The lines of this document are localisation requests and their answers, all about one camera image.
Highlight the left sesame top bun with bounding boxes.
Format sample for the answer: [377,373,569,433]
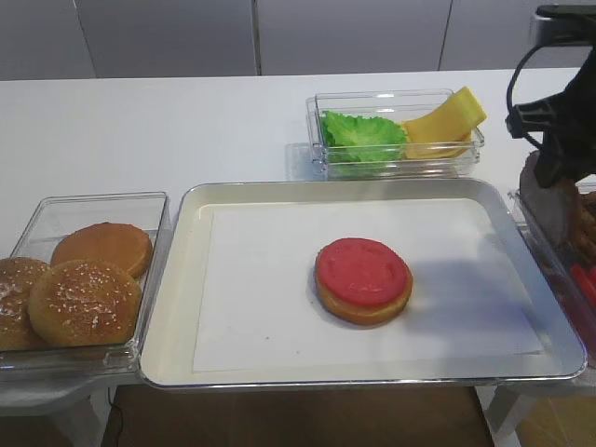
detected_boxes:
[1,257,50,351]

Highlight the white metal serving tray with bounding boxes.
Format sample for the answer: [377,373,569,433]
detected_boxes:
[141,179,587,388]

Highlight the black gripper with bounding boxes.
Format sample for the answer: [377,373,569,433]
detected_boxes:
[506,55,595,188]

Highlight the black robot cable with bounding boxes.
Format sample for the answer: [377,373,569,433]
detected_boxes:
[506,41,546,153]

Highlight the red tomato slice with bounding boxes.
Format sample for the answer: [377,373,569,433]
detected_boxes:
[316,237,412,307]

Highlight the bottom bun on tray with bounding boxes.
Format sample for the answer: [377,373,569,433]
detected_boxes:
[315,273,413,326]

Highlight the flat yellow cheese slice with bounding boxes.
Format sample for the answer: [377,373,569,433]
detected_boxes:
[405,133,471,160]

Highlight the clear patty container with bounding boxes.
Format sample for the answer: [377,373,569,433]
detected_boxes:
[508,190,595,369]

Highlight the brown patty in container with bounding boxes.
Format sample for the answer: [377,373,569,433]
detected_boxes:
[575,191,595,263]

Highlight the red tomato slices in container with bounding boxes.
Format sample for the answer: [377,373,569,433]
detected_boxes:
[569,263,596,317]

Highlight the sesame bun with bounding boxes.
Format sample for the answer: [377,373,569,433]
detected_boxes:
[1,257,50,351]
[27,260,142,347]

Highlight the upright yellow cheese slice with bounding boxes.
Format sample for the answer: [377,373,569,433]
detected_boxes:
[402,87,487,143]

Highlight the clear bun container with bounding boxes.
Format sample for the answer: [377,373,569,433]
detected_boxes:
[1,192,172,382]

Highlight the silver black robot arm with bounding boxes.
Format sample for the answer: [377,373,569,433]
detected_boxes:
[506,5,595,188]

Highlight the black cable under table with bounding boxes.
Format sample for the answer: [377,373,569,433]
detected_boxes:
[107,386,124,447]

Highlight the plain bottom bun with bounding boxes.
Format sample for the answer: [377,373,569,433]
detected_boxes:
[50,222,153,278]

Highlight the green lettuce leaf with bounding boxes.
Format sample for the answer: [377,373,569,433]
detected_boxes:
[320,111,408,163]

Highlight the white paper tray liner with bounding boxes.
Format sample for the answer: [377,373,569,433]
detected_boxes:
[194,198,543,372]

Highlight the brown burger patty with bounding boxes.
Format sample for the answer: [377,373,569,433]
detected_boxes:
[520,151,580,246]

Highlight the clear lettuce cheese container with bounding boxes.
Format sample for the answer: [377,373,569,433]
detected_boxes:
[306,89,484,180]

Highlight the front sesame top bun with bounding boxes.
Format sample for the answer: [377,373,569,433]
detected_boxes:
[27,260,142,347]

